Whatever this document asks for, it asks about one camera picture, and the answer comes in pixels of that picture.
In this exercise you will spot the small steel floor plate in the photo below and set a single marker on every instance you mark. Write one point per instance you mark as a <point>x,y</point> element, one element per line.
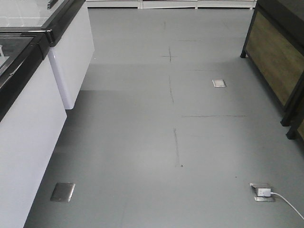
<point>218,83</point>

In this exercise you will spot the steel floor socket cover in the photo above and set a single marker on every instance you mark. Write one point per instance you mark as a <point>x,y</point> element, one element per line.
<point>62,192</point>

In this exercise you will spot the white chest freezer near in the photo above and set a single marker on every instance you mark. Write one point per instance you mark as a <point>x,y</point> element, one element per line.
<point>32,115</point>

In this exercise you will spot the white chest freezer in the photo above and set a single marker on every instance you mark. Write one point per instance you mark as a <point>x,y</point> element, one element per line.
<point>32,115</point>
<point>66,25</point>

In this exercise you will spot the white chest freezer far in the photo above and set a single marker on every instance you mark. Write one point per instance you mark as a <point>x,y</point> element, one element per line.
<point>66,25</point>

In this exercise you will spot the white store shelf unit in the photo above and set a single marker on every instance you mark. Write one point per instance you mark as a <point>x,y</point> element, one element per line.
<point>171,4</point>

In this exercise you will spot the open floor socket box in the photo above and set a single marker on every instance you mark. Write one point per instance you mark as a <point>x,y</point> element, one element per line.
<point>262,192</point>

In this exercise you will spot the wooden display stand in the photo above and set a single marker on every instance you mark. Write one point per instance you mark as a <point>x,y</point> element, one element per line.
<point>275,45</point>

